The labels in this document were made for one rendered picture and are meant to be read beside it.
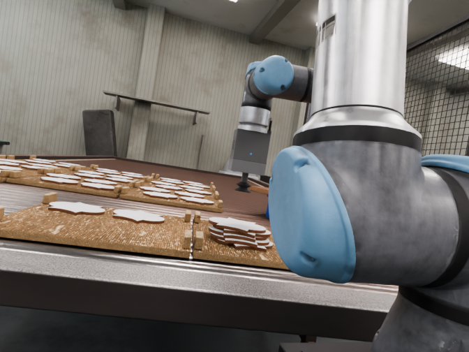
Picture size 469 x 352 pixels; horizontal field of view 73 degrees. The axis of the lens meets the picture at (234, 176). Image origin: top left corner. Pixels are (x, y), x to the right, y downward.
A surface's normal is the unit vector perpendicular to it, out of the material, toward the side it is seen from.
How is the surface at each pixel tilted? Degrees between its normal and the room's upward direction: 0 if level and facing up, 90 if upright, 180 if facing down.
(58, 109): 90
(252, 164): 90
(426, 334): 74
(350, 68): 84
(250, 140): 90
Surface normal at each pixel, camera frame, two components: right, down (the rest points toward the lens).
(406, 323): -0.89, -0.41
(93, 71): 0.24, 0.07
